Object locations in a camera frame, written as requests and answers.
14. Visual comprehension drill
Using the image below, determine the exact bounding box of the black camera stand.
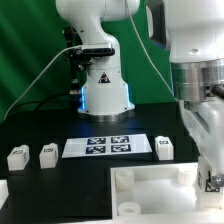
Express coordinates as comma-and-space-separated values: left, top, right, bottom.
62, 26, 90, 113

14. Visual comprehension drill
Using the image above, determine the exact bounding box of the black cable on table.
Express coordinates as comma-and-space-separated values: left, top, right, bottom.
6, 93, 81, 118

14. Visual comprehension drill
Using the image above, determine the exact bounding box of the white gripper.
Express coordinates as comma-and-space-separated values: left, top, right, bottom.
179, 99, 224, 187

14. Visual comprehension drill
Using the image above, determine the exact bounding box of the grey depth camera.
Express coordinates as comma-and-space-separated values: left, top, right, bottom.
81, 43, 115, 56

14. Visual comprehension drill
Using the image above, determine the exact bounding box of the white fiducial marker sheet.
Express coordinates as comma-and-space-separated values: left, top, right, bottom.
62, 134, 152, 158

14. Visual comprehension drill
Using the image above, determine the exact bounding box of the white square tabletop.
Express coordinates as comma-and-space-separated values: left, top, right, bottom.
111, 163, 224, 224

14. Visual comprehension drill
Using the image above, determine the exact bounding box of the white camera cable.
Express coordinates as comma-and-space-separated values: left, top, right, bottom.
3, 45, 84, 122

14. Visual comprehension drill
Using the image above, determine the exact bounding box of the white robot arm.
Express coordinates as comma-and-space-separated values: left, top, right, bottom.
56, 0, 224, 187

